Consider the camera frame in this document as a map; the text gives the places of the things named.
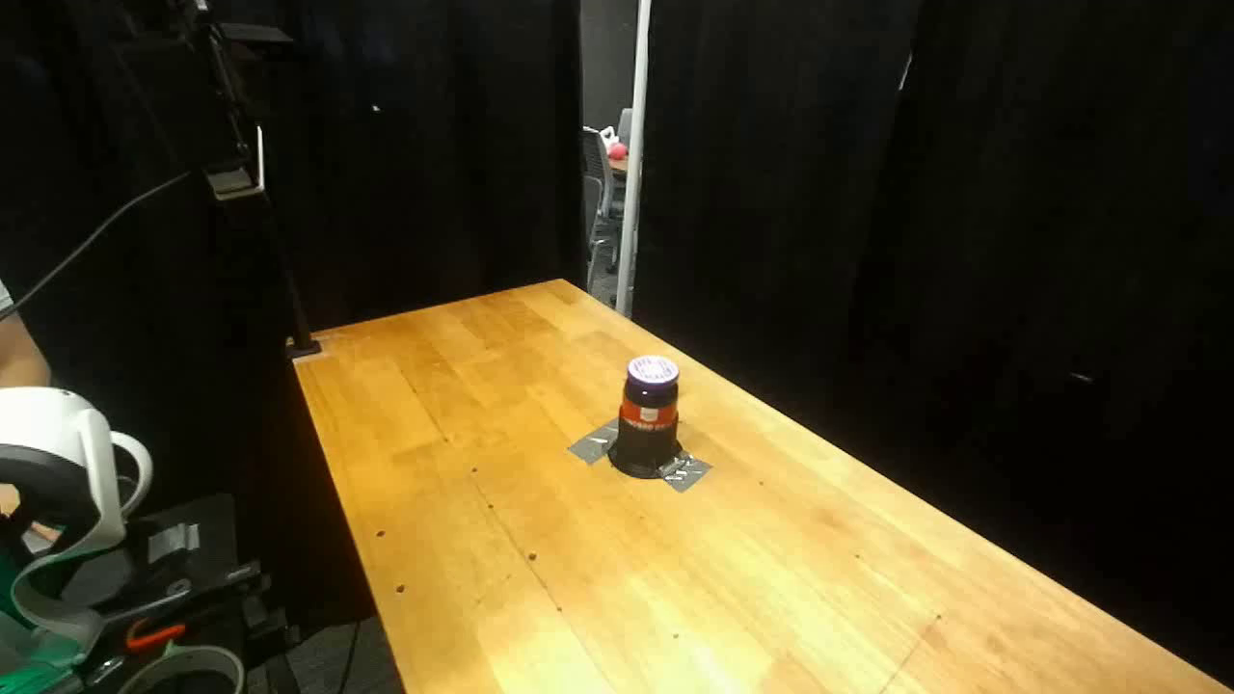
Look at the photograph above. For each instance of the roll of tape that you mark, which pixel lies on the roll of tape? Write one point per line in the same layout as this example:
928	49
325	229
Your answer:
202	660

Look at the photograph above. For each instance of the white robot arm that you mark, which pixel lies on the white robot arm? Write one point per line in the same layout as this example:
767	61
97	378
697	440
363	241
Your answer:
77	471

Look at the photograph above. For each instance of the white vertical pole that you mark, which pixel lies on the white vertical pole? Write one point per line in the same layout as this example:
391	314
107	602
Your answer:
634	171

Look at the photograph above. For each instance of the orange handled clamp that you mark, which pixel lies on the orange handled clamp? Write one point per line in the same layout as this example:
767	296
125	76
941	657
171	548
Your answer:
140	638

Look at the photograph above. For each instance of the black camera tripod stand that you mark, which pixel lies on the black camera tripod stand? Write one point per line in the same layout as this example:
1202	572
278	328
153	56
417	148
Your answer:
243	179

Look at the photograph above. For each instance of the black equipment cart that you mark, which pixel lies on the black equipment cart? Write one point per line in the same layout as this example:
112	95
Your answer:
180	563

